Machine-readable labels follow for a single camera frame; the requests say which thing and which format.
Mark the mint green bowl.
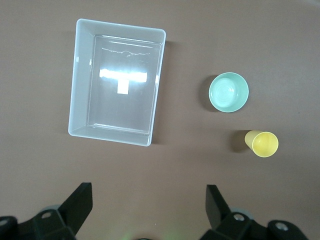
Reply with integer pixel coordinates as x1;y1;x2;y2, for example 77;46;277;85
208;72;250;113

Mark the translucent plastic bin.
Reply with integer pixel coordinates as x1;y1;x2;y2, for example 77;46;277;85
67;18;167;147

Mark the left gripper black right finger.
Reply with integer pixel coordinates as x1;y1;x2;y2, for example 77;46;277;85
202;184;270;240

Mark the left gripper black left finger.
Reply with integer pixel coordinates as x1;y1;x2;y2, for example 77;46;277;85
32;182;94;240

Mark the yellow plastic cup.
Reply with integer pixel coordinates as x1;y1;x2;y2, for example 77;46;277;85
244;129;280;158

